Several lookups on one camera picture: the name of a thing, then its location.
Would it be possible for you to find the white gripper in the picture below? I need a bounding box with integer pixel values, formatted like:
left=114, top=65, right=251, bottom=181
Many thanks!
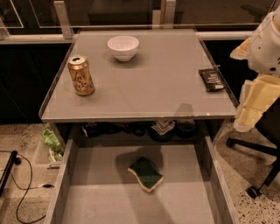
left=230, top=6, right=280, bottom=132

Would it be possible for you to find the green yellow sponge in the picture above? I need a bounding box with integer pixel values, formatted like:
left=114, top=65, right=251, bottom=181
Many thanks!
left=128, top=157, right=164, bottom=193

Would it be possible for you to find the grey open top drawer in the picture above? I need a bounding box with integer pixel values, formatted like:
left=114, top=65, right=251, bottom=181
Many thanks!
left=44, top=122, right=239, bottom=224

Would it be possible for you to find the black snack packet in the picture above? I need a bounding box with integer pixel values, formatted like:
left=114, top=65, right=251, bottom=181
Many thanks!
left=199, top=69, right=224, bottom=92

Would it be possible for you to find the black office chair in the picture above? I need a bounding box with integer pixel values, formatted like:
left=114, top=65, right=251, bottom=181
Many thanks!
left=227, top=99, right=280, bottom=199

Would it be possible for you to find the black white patterned item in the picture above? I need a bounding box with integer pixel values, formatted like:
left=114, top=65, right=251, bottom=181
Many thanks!
left=151, top=120, right=175, bottom=136

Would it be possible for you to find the white ceramic bowl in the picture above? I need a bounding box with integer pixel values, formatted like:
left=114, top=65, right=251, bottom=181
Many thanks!
left=108, top=35, right=139, bottom=61

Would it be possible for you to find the gold soda can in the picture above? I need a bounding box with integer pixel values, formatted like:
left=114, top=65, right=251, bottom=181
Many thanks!
left=67, top=55, right=95, bottom=96

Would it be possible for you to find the clear plastic bin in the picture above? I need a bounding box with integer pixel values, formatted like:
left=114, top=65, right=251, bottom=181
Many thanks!
left=33, top=134, right=62, bottom=169

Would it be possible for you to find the green plastic bag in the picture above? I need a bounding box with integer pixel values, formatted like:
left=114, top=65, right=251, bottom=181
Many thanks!
left=41, top=127, right=64, bottom=162

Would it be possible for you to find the black bar stand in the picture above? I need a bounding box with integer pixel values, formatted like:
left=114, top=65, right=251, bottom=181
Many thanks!
left=0, top=150, right=18, bottom=196

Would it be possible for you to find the metal railing frame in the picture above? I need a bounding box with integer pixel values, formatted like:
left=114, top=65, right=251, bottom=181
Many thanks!
left=0, top=0, right=280, bottom=45

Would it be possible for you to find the black cable on floor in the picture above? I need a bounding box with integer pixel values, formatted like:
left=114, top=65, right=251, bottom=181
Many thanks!
left=0, top=150, right=55, bottom=224

